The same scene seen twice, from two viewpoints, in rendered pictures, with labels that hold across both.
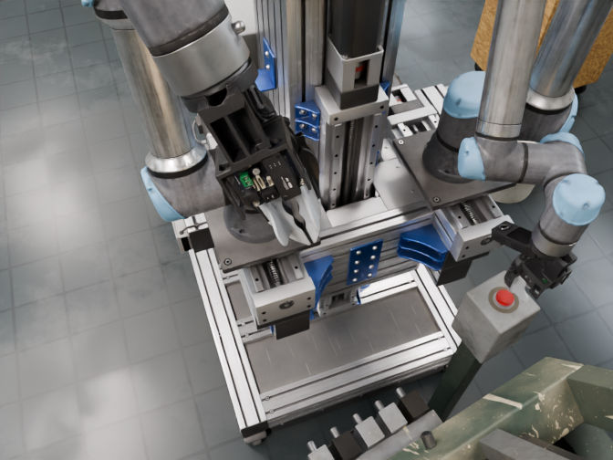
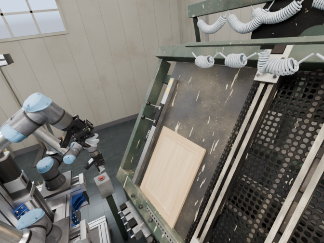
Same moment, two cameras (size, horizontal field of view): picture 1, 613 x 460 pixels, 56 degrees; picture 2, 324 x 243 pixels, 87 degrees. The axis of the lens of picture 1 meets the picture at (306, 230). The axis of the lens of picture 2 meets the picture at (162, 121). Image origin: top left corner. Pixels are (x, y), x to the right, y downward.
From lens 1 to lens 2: 0.74 m
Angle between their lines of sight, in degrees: 68
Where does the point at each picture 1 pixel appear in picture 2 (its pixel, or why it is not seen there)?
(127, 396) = not seen: outside the picture
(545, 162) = (78, 146)
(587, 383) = (124, 163)
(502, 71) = (54, 141)
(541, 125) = not seen: hidden behind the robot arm
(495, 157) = (72, 152)
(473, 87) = (43, 162)
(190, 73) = (69, 116)
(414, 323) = (93, 235)
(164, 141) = (14, 234)
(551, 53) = not seen: hidden behind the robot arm
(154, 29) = (60, 112)
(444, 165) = (59, 182)
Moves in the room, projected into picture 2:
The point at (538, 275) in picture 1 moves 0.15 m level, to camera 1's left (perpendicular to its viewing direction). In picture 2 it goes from (100, 160) to (96, 172)
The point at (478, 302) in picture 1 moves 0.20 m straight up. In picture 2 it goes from (100, 183) to (93, 166)
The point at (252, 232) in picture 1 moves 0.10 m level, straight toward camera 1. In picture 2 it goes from (57, 235) to (75, 229)
